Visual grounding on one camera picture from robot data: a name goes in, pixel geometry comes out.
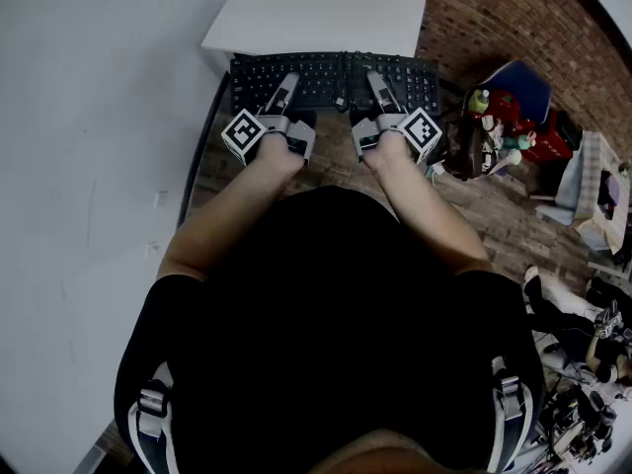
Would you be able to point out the plaid cloth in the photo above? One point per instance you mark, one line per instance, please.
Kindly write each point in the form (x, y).
(587, 190)

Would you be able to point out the black keyboard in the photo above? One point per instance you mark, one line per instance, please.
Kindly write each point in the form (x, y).
(321, 77)

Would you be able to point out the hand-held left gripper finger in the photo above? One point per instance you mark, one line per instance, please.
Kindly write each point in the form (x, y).
(284, 94)

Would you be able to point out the white wall socket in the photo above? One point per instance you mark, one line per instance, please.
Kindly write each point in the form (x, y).
(153, 251)
(161, 199)

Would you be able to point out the person's right forearm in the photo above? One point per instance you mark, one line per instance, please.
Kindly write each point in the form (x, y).
(424, 200)

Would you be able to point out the person's black shirt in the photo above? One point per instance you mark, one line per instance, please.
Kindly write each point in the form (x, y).
(336, 324)

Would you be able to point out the white table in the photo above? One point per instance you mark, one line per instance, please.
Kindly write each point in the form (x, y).
(321, 8)

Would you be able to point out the pile of dark equipment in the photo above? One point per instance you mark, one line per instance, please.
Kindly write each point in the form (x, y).
(573, 418)

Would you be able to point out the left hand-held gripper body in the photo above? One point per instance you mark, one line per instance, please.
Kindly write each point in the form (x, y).
(242, 134)

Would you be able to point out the person's left forearm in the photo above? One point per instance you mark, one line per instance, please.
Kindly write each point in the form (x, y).
(232, 200)

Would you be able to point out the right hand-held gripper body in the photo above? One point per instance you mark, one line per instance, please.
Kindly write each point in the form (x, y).
(419, 131)

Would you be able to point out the dark brown bag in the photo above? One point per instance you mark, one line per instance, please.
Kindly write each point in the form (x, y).
(469, 151)

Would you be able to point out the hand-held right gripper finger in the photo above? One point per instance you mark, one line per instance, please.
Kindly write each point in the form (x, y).
(382, 94)

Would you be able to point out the green plastic bottle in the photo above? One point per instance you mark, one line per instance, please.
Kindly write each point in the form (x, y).
(478, 102)

